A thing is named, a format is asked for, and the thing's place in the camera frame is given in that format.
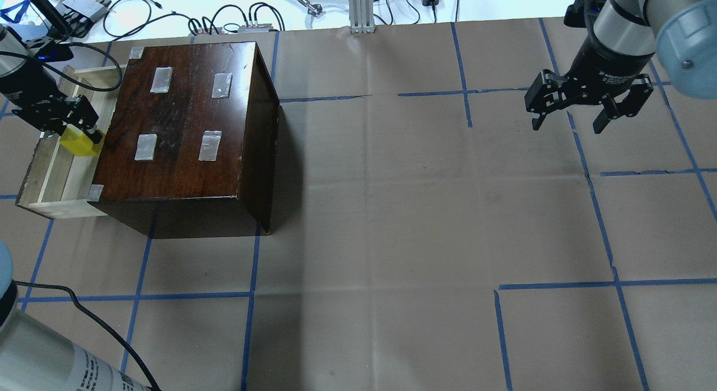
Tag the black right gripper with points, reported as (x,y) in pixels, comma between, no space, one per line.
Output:
(606,64)

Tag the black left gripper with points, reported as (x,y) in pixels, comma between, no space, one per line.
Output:
(23,87)

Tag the yellow block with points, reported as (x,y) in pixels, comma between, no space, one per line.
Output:
(74,140)

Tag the light wooden drawer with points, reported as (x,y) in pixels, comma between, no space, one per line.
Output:
(57,182)

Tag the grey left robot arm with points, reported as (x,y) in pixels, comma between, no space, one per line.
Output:
(34,356)

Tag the dark wooden drawer cabinet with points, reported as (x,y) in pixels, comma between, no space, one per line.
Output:
(175,195)

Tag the grey corner tape patch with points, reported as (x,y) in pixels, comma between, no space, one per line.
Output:
(136,52)
(95,192)

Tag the brown paper table cover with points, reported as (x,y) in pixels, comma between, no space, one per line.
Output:
(423,235)

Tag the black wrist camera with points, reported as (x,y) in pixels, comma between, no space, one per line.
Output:
(48,49)

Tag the aluminium frame post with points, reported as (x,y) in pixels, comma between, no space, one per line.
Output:
(361,20)

